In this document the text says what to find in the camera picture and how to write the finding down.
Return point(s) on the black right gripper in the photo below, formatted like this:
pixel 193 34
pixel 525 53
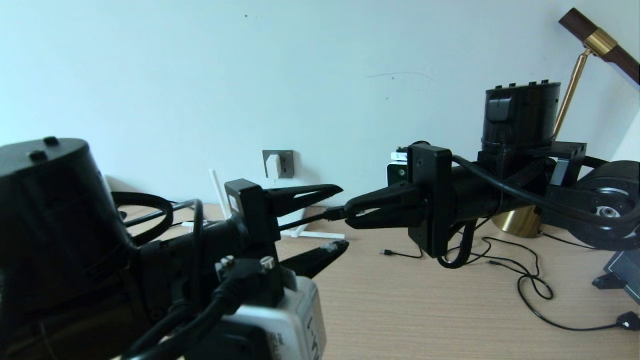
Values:
pixel 435 200

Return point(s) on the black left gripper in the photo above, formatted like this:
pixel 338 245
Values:
pixel 250 210

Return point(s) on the white power adapter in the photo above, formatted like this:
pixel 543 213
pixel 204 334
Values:
pixel 273 166

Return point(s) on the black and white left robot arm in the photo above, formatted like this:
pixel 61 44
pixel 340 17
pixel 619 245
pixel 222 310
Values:
pixel 50 210

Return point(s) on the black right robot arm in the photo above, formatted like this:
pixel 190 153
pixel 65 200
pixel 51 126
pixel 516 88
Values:
pixel 520 115

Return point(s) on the dark framed panel on stand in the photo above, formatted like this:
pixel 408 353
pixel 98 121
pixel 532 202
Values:
pixel 625 280

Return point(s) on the brass desk lamp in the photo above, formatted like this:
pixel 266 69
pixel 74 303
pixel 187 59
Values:
pixel 602 42

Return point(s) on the light grey wrist camera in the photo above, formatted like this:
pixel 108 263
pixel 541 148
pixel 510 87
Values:
pixel 397 172
pixel 300 325

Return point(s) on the grey wall socket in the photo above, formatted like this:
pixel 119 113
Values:
pixel 287 165

